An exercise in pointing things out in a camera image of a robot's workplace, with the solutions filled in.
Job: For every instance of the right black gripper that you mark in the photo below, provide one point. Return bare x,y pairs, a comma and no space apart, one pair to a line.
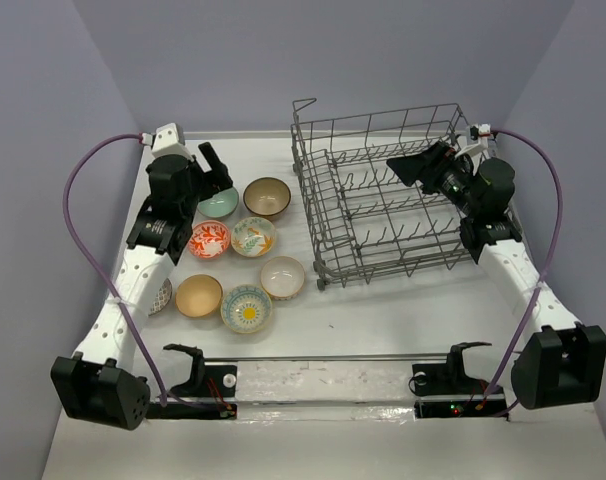
433,162

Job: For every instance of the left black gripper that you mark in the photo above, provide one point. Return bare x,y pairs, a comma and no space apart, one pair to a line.
214,180

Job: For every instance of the mint green bowl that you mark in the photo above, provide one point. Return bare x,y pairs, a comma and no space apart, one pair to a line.
221,205

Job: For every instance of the brown glazed bowl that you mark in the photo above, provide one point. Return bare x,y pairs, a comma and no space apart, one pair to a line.
267,197

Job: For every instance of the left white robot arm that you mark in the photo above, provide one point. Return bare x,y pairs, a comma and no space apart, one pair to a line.
95,383

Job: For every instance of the small patterned bowl under arm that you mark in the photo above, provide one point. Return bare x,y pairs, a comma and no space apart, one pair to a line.
162,298

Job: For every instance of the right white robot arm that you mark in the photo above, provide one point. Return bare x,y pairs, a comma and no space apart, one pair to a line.
553,359

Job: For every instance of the orange coral pattern bowl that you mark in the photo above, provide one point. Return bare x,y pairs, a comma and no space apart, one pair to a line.
209,239

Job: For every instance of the leaf and flower pattern bowl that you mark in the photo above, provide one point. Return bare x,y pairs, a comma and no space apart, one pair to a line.
253,237

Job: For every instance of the tan orange bowl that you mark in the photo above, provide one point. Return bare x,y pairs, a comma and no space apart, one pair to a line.
198,296

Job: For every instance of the white bowl with patterned outside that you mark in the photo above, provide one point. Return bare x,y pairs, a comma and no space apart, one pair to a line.
282,277

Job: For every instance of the teal bowl with yellow centre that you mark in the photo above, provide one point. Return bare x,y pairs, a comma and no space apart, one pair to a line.
246,309

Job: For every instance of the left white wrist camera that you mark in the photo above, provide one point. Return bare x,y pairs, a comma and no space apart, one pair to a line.
166,140

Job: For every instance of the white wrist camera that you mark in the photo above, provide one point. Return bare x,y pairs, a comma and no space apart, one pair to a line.
166,140
478,136

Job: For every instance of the grey wire dish rack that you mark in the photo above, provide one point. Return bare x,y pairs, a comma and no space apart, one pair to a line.
364,223

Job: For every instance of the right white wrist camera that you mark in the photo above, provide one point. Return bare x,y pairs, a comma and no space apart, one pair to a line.
478,136

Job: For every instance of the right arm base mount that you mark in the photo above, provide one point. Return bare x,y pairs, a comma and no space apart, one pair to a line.
444,390

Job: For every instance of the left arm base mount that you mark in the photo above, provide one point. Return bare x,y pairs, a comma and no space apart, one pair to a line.
202,389

